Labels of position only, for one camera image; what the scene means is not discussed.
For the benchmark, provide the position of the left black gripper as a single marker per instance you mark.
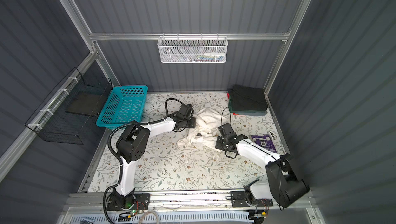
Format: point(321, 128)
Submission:
point(193, 119)

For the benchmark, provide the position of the black wire wall basket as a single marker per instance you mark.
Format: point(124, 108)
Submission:
point(71, 115)

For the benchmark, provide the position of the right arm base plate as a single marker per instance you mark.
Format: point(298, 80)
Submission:
point(243, 199)

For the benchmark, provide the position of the white mesh wall basket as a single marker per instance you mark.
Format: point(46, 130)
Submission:
point(171, 50)

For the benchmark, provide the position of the teal plastic laundry basket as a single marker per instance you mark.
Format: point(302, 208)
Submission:
point(124, 104)

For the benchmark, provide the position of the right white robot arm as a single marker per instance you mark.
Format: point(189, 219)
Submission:
point(284, 184)

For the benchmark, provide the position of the black pad in wire basket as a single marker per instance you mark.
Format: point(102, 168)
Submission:
point(86, 104)

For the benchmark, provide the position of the items in mesh basket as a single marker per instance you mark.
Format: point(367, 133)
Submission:
point(203, 58)

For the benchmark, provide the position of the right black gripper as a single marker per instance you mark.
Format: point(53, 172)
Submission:
point(218, 144)

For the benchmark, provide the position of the aluminium frame rail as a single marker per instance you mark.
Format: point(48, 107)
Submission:
point(188, 36)

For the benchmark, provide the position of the folded dark t shirt stack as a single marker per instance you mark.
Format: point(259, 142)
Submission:
point(247, 101)

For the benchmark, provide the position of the purple printed book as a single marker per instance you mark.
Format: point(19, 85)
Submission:
point(265, 141)

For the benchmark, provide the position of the white t shirt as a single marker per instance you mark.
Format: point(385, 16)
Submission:
point(206, 131)

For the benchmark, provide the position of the white vented cable duct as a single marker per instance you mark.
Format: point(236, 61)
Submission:
point(217, 217)

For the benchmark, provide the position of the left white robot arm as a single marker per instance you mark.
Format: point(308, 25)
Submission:
point(132, 143)

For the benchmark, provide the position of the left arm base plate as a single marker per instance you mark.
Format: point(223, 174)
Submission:
point(131, 202)

